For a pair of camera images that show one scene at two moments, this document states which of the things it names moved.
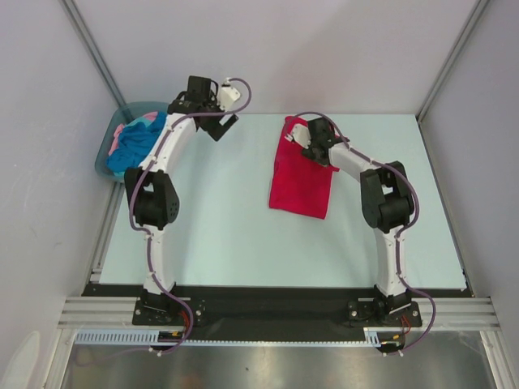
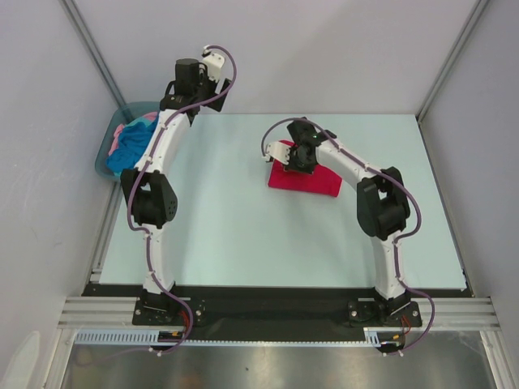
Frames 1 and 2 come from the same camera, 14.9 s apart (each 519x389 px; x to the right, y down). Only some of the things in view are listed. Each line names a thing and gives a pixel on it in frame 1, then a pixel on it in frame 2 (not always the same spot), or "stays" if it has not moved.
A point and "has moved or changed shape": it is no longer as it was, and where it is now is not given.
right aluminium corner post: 450,59 stays
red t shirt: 298,184 has moved or changed shape
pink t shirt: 117,134 stays
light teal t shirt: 141,119 stays
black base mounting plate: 276,314 stays
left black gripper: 212,128 → 211,83
